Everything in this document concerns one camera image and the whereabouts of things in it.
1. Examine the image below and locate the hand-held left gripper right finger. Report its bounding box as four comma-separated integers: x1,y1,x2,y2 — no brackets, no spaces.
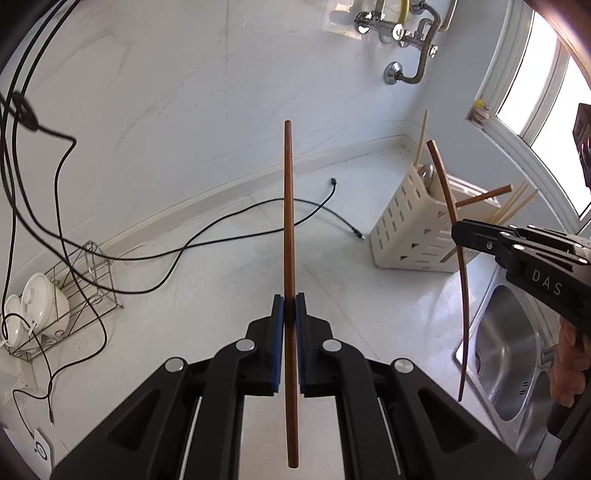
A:
295,293,539,480

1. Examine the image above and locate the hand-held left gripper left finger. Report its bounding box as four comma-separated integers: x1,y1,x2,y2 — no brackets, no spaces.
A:
50,293,284,480

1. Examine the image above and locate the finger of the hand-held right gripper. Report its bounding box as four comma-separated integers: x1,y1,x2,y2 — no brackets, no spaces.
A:
503,225,591,261
452,220,525,268

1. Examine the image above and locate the cream plastic utensil holder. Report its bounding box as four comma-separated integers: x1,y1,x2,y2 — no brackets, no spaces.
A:
369,161,506,273

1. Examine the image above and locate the person's right hand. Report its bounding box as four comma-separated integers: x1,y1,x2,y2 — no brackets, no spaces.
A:
549,318,591,409

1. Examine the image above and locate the stainless steel sink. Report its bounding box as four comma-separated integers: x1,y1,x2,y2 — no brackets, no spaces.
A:
452,272,561,462

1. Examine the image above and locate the small white device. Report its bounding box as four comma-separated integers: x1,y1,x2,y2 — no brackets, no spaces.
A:
25,427,54,462

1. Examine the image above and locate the black charging cable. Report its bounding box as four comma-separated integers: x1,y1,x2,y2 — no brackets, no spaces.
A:
0,0,339,264
0,0,366,296
0,69,109,425

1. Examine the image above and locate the metal wire rack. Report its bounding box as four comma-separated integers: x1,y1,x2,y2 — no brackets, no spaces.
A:
7,240,125,365

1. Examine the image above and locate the silver valve with short hose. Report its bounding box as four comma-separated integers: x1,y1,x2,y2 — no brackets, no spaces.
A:
384,28,441,88

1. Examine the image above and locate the silver hose with wall flange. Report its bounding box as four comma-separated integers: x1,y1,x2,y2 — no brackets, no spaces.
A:
416,0,459,33

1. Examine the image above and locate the yellow gas hose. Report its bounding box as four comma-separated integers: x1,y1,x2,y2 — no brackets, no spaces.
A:
390,0,413,42

